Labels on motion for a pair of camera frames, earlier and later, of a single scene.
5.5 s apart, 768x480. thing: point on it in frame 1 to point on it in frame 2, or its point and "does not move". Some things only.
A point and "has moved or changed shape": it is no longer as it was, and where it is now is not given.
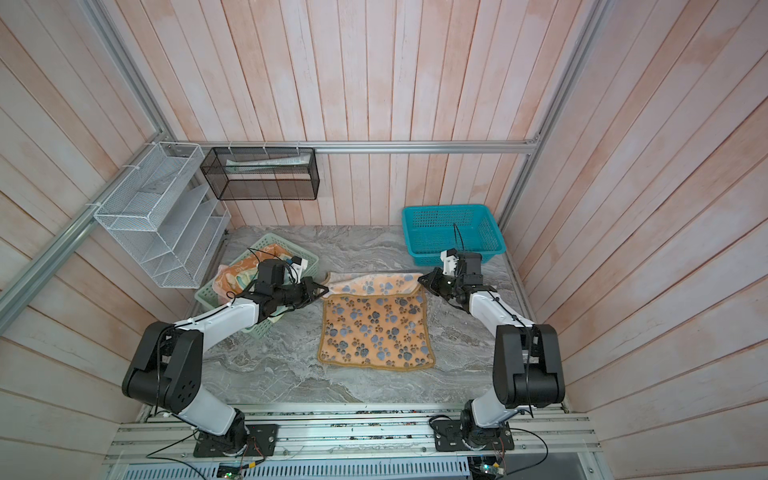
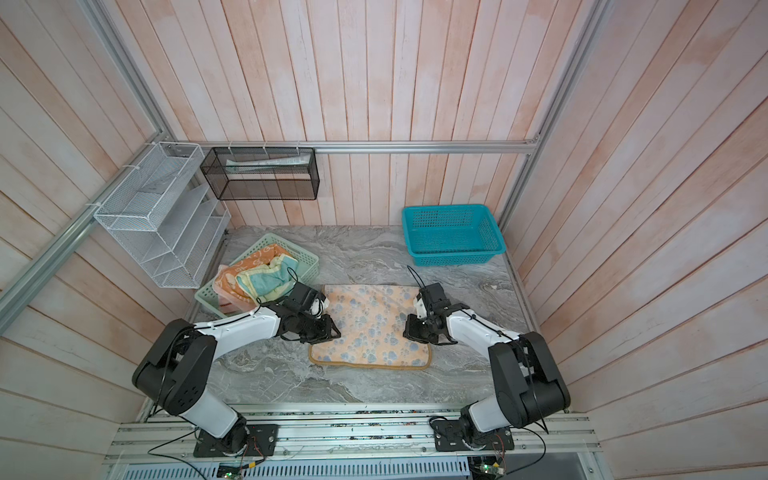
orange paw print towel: x=376 y=320 has moved or changed shape
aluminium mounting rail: x=350 y=433 does not move
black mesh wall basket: x=268 y=173 does not move
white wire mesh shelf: x=165 y=218 does not move
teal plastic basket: x=469 y=228 does not move
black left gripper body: x=296 y=294 to x=313 y=329
